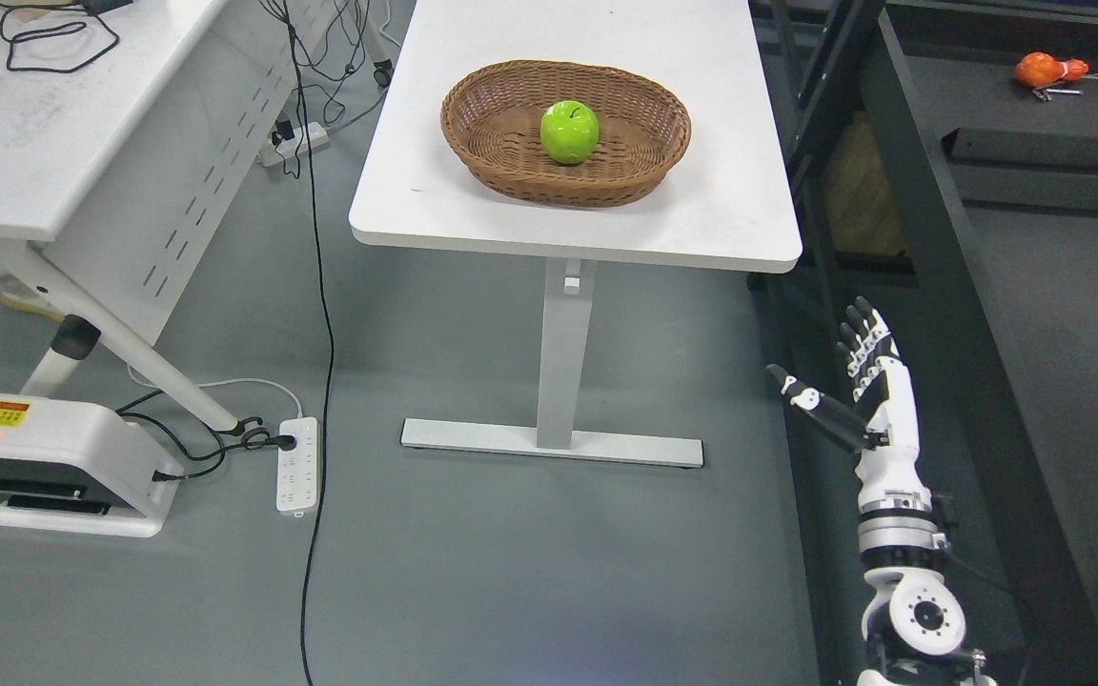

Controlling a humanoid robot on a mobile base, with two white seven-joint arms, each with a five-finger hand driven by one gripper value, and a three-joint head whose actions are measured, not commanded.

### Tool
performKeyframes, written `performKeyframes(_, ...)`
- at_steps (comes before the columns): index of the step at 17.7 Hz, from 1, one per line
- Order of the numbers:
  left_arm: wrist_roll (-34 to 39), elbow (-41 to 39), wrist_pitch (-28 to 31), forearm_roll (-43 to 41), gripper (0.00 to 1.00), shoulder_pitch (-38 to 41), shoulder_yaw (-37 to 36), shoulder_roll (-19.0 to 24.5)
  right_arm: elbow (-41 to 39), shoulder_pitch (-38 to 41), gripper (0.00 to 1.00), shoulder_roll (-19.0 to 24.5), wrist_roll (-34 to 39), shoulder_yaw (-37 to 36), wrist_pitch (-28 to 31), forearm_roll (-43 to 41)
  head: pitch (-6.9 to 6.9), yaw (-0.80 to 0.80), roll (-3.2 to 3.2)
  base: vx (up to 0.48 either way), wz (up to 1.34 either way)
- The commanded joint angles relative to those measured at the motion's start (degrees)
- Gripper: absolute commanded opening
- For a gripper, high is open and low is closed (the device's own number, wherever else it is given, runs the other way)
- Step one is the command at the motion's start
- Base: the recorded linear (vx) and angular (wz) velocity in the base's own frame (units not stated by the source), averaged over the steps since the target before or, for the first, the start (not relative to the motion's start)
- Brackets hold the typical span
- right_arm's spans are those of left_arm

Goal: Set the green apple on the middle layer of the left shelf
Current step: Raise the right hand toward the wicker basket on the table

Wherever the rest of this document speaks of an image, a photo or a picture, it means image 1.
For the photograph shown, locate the white power strip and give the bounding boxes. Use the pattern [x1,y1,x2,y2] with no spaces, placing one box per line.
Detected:
[256,121,330,168]
[275,416,321,517]

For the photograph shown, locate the brown wicker basket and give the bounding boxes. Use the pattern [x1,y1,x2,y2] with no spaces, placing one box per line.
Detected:
[440,58,692,209]

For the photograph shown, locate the orange toy on shelf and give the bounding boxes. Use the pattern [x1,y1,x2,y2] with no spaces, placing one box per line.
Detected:
[1013,50,1089,103]

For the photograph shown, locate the white machine base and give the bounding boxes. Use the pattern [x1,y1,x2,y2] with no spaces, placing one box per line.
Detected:
[0,393,186,537]

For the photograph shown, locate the long black cable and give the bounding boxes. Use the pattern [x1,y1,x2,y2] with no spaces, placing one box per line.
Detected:
[277,0,336,686]

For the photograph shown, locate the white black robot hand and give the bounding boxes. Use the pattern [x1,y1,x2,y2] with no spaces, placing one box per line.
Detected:
[766,296,932,513]

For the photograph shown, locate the green apple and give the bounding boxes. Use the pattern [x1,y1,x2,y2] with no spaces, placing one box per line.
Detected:
[539,100,600,166]

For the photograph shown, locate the white pedestal table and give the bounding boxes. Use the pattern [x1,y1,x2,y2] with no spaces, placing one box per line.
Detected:
[349,1,802,469]

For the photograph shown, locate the white folding desk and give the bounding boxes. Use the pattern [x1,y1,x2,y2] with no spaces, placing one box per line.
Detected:
[0,1,354,435]

